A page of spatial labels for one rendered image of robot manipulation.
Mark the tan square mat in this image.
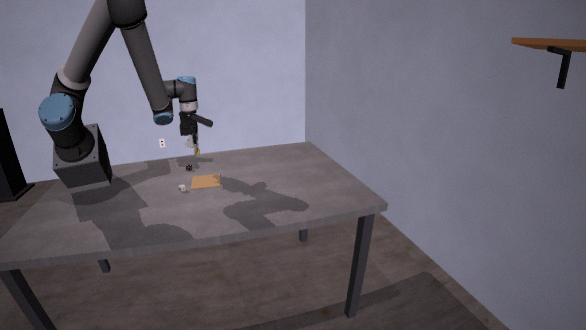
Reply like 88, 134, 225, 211
191, 174, 220, 189

